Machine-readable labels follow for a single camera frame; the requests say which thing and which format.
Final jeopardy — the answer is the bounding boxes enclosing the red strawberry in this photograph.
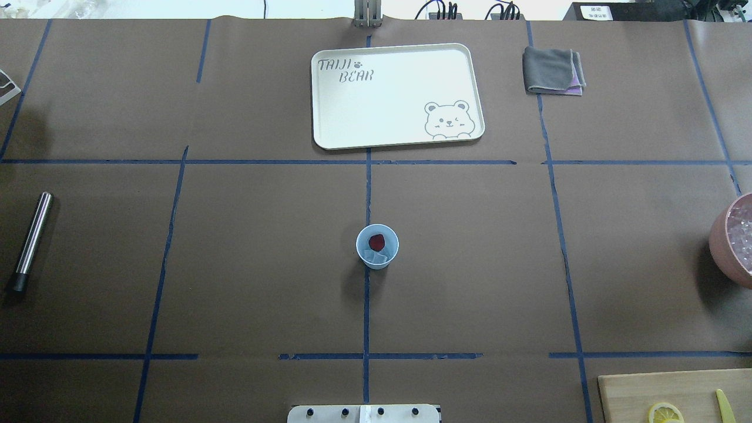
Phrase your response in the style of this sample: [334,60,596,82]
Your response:
[368,233,386,251]

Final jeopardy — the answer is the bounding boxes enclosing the light blue cup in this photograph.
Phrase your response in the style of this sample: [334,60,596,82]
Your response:
[355,224,400,270]

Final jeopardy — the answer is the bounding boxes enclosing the clear ice cube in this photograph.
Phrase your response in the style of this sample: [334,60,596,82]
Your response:
[361,249,390,266]

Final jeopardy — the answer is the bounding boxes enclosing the steel muddler black tip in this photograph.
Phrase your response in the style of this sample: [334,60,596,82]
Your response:
[5,191,53,295]

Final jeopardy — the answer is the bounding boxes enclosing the pink bowl of ice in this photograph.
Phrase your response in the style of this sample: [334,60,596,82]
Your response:
[709,193,751,289]

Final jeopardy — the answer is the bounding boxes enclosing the white cup rack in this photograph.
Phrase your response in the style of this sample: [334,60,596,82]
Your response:
[0,70,22,106]

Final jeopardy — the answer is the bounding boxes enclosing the cream bear tray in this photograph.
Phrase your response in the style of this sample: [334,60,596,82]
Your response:
[311,43,485,150]

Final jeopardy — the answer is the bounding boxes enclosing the grey folded cloth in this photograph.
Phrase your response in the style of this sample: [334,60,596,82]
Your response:
[523,46,586,96]

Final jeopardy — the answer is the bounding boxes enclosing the wooden cutting board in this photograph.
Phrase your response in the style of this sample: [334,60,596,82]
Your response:
[598,368,751,422]

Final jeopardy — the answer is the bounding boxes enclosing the lemon slices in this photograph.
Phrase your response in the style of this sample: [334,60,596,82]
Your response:
[647,402,685,423]

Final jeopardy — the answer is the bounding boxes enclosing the yellow plastic knife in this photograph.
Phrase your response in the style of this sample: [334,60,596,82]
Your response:
[715,389,736,423]

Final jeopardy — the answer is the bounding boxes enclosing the aluminium frame post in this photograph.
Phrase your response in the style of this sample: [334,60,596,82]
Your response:
[354,0,383,28]

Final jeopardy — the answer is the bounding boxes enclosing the white pedestal column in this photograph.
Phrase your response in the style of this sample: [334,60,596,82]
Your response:
[287,404,442,422]

